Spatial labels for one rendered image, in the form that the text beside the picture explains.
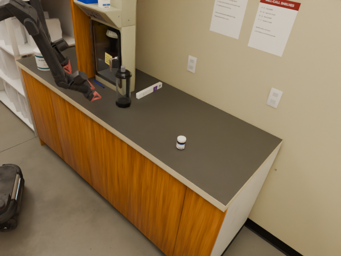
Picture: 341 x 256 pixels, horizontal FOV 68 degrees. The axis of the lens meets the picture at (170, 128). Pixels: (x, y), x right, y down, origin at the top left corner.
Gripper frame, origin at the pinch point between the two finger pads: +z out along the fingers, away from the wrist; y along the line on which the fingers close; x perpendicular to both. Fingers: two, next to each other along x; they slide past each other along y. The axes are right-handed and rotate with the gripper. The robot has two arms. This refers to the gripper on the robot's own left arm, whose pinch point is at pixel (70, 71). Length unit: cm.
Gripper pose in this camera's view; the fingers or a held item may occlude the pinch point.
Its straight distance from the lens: 198.7
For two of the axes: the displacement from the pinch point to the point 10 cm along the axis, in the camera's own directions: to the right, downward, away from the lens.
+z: 3.9, 6.5, 6.6
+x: -8.9, 4.5, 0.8
